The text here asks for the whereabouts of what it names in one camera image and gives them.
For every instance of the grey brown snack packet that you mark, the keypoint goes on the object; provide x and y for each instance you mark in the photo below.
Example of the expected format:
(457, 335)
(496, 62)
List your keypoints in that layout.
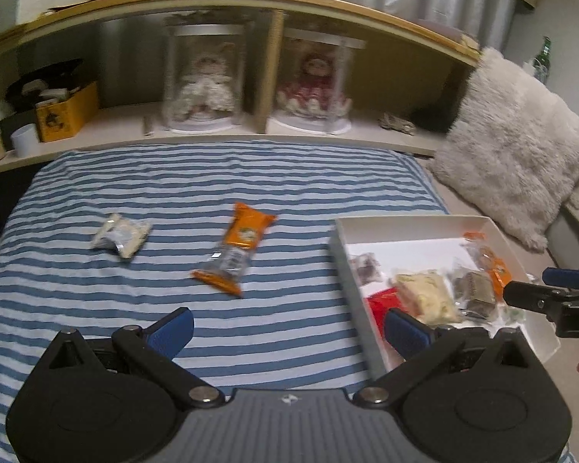
(473, 292)

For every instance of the beige snack packet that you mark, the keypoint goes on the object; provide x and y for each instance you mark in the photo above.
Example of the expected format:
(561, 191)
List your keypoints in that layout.
(427, 294)

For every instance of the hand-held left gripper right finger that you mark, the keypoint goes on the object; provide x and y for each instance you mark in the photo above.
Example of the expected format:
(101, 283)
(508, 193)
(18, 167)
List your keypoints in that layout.
(405, 333)

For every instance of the wooden headboard shelf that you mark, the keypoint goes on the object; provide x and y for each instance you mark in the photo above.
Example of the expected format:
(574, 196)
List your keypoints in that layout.
(270, 82)

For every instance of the yellow box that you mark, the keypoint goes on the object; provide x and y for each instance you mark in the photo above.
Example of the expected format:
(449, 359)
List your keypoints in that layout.
(67, 115)

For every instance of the doll in white dress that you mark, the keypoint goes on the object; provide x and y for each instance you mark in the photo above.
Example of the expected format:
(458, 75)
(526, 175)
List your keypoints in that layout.
(173, 58)

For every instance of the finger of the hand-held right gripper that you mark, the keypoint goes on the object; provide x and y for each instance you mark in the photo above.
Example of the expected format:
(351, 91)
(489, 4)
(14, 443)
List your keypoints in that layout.
(526, 294)
(564, 277)

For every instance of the blue white striped blanket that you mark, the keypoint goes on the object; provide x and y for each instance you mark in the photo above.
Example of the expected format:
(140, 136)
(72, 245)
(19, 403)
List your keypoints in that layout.
(125, 308)

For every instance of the white cardboard box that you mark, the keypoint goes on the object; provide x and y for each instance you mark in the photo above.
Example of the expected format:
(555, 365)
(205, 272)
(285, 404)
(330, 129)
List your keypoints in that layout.
(415, 246)

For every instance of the orange snack packet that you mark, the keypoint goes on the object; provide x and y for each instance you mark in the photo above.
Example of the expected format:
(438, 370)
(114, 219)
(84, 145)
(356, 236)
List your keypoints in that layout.
(243, 231)
(494, 265)

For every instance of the white fluffy pillow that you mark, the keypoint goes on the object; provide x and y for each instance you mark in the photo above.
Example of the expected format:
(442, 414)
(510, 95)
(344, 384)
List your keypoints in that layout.
(511, 144)

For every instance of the doll in red dress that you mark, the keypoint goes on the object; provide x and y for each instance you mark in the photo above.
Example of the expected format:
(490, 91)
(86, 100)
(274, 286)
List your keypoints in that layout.
(354, 67)
(313, 87)

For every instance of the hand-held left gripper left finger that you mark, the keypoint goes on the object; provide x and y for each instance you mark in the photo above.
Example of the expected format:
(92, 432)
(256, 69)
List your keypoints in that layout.
(171, 335)

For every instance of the black bag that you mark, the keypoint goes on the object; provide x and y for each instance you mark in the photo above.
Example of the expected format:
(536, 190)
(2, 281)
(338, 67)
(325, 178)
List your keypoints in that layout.
(43, 75)

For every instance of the red snack packet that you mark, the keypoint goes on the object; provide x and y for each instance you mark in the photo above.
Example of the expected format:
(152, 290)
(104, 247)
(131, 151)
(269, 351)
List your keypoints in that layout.
(381, 306)

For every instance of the dark snack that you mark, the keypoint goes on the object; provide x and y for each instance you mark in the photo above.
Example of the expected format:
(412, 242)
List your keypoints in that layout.
(365, 270)

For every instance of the clear green candy wrapper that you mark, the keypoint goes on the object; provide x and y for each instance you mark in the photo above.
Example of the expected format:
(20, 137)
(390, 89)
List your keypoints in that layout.
(511, 316)

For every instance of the doll in cream dress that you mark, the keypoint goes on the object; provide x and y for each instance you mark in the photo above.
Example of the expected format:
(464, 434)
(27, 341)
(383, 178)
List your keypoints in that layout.
(207, 82)

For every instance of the white cup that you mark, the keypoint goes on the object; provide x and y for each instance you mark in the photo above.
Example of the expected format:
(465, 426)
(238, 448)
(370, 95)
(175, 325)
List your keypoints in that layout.
(25, 142)

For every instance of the green glass bottle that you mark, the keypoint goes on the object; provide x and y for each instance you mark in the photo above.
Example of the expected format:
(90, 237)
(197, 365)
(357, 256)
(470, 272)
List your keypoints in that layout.
(544, 53)

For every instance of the cream silver snack packet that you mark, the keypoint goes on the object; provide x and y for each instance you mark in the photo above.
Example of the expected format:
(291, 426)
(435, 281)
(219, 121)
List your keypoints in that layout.
(123, 234)

